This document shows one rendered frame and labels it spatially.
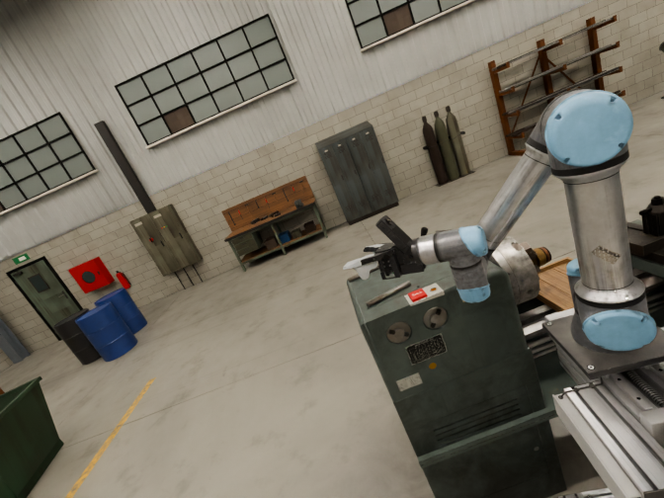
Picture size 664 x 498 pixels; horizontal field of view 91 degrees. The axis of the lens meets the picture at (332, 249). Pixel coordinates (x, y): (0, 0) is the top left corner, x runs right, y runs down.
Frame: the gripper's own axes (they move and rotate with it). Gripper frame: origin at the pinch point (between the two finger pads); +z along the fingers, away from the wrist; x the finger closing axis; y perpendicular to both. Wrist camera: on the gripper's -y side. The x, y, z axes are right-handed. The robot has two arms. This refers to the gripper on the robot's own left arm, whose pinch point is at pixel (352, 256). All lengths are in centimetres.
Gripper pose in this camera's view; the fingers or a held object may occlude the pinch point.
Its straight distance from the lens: 95.0
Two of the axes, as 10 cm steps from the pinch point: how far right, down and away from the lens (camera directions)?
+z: -8.3, 1.8, 5.3
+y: 3.2, 9.3, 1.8
